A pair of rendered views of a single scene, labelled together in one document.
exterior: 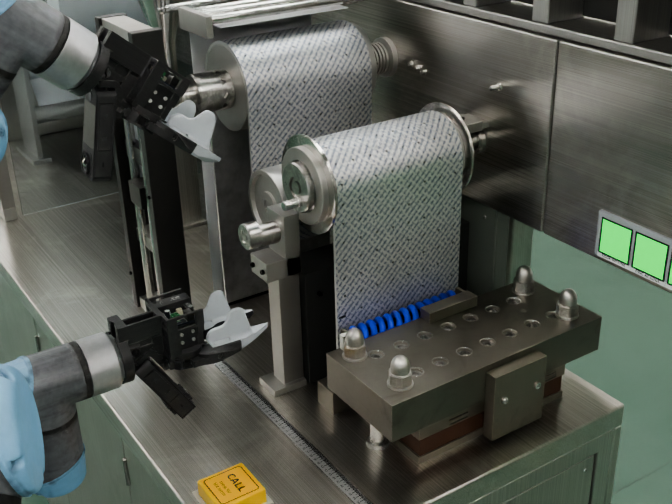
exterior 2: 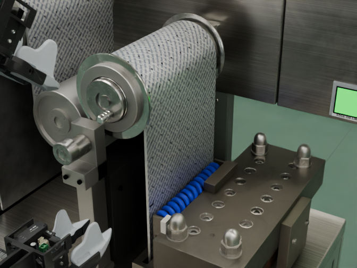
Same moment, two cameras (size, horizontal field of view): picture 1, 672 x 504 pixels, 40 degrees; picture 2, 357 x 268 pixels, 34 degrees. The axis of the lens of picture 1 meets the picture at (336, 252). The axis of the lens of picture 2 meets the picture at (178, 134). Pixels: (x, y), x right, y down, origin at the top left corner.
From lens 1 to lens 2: 53 cm
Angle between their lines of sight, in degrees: 23
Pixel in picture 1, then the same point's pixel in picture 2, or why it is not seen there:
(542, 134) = (274, 28)
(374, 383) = (211, 257)
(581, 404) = (320, 227)
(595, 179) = (328, 58)
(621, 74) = not seen: outside the picture
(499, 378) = (292, 226)
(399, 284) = (183, 166)
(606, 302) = not seen: hidden behind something
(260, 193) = (47, 111)
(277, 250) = (85, 159)
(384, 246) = (175, 138)
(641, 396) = not seen: hidden behind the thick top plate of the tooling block
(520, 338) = (287, 190)
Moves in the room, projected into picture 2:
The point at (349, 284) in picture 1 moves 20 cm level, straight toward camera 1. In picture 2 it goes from (155, 176) to (209, 244)
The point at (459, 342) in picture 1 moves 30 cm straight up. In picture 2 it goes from (247, 203) to (257, 46)
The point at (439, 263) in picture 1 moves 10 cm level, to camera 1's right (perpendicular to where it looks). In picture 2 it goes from (204, 143) to (247, 132)
